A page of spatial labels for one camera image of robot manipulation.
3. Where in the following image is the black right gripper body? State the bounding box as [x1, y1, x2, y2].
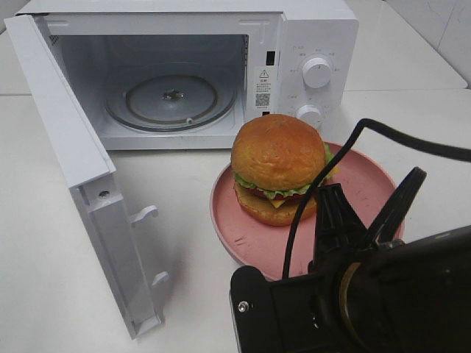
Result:
[271, 227, 470, 352]

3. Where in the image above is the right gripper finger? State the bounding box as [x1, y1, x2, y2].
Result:
[230, 265, 273, 352]
[314, 183, 366, 261]

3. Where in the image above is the glass microwave turntable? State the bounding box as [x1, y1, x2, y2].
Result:
[105, 74, 237, 132]

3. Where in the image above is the pink round plate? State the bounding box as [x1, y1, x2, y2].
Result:
[210, 150, 397, 280]

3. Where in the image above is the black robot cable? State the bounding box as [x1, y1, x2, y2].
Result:
[281, 118, 471, 280]

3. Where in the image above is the white microwave oven body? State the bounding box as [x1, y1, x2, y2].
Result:
[13, 1, 358, 151]

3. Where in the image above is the white warning label sticker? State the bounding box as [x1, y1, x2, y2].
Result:
[253, 66, 272, 109]

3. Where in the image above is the toy hamburger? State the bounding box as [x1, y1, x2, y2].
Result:
[230, 114, 334, 227]

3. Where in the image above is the lower white timer knob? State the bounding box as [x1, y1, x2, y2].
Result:
[296, 104, 324, 129]

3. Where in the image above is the upper white power knob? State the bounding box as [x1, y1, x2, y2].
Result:
[302, 56, 332, 88]

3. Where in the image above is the white microwave door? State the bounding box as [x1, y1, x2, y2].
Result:
[5, 15, 169, 338]

